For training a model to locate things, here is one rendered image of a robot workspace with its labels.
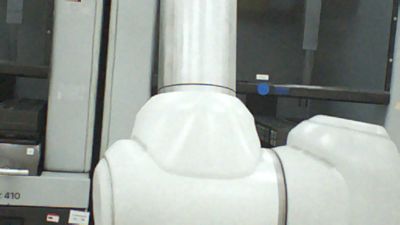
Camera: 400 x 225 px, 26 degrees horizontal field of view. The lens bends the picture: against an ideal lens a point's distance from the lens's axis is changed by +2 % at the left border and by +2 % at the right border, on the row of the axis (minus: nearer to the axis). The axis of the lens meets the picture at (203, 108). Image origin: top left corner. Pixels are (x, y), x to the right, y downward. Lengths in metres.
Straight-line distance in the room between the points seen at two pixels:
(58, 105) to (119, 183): 1.15
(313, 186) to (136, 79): 1.15
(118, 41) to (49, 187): 0.39
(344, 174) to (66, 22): 1.21
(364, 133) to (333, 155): 0.05
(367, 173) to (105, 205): 0.31
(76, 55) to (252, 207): 1.18
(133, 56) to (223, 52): 1.07
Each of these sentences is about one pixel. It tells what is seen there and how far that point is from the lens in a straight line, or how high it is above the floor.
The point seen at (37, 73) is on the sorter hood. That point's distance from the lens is 2.10.
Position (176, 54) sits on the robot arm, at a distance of 1.06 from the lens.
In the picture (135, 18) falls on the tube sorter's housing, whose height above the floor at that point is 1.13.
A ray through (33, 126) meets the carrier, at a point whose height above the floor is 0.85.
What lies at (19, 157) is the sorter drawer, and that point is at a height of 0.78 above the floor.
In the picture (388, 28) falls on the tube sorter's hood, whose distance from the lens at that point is 2.25.
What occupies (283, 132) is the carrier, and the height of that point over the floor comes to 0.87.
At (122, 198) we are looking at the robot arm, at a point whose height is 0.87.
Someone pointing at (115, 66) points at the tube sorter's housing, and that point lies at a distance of 2.13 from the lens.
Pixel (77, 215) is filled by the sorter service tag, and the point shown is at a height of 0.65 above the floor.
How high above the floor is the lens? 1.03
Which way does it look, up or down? 3 degrees down
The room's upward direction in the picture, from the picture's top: 5 degrees clockwise
